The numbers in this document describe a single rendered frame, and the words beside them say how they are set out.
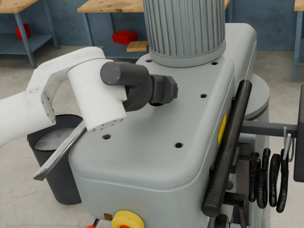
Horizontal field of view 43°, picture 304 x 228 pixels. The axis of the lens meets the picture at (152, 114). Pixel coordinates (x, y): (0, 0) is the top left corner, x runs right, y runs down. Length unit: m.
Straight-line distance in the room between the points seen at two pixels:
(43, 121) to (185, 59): 0.45
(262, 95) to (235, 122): 0.57
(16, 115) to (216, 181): 0.38
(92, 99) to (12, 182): 3.29
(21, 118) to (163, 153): 0.25
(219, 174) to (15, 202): 2.99
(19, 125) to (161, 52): 0.47
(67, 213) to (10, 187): 0.70
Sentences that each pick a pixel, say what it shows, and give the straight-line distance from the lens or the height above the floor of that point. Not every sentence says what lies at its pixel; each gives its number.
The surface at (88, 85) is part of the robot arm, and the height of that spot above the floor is 2.06.
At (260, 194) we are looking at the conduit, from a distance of 1.21.
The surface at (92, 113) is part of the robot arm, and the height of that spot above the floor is 2.03.
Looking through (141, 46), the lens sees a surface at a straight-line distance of 5.11.
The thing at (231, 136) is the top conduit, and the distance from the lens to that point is 0.86.
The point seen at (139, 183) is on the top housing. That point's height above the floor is 1.87.
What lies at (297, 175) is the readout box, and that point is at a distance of 1.16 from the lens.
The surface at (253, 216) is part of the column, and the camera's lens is 1.58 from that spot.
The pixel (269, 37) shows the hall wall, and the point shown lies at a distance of 5.31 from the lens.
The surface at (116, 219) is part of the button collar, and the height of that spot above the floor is 1.78.
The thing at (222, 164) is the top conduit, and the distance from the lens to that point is 0.79.
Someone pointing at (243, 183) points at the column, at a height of 1.32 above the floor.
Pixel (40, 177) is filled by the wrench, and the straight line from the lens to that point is 0.70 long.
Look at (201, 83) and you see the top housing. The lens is 0.88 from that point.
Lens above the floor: 2.33
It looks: 34 degrees down
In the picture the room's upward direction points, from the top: 9 degrees counter-clockwise
